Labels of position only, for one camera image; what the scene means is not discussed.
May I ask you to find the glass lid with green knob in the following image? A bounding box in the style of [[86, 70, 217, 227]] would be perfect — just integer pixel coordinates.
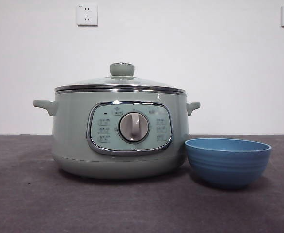
[[54, 62, 187, 96]]

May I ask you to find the pale green electric steamer pot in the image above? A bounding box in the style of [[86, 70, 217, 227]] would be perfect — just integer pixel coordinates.
[[33, 90, 201, 181]]

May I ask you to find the blue ribbed bowl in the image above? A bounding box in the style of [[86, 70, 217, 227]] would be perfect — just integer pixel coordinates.
[[184, 138, 273, 191]]

